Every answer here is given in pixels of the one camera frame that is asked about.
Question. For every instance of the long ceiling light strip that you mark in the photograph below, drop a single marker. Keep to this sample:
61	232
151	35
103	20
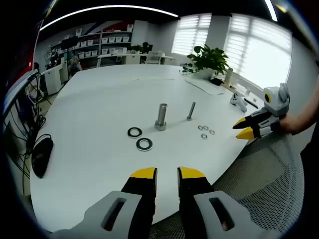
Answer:
104	11

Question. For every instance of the short ceiling light strip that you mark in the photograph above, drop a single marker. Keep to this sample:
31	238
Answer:
271	10

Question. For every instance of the white bottle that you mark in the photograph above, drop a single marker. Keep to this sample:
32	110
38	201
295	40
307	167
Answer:
229	74

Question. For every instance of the large threaded steel stud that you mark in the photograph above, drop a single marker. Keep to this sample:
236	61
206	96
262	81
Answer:
162	114

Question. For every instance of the grey mesh office chair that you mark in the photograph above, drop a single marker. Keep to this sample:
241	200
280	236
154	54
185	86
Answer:
269	179

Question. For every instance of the person's dark clothing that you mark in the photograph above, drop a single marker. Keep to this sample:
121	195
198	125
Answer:
310	149

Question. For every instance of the small threaded steel stud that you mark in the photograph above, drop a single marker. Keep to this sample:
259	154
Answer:
191	110

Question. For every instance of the white game controller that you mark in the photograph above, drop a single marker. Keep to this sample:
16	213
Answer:
239	104

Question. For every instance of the white background desk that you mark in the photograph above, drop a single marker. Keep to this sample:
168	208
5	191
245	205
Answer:
132	58

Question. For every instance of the green potted plant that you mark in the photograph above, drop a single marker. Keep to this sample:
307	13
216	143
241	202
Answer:
209	58

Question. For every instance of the black pen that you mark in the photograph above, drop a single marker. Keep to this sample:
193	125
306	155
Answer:
251	102

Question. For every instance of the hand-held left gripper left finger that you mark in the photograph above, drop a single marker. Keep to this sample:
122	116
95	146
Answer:
139	189

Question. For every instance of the white storage shelf with bins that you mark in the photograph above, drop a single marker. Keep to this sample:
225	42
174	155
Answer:
109	39

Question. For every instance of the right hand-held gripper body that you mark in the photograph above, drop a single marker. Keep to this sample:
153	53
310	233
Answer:
276	102

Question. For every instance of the black computer mouse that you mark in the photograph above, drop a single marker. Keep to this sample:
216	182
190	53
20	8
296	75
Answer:
42	156

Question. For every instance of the white side cabinet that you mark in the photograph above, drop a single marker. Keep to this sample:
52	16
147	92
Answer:
53	79

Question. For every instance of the window with blinds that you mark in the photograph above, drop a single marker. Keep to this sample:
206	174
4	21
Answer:
259	49

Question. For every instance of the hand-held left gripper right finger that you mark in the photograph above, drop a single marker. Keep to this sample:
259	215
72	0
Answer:
194	189

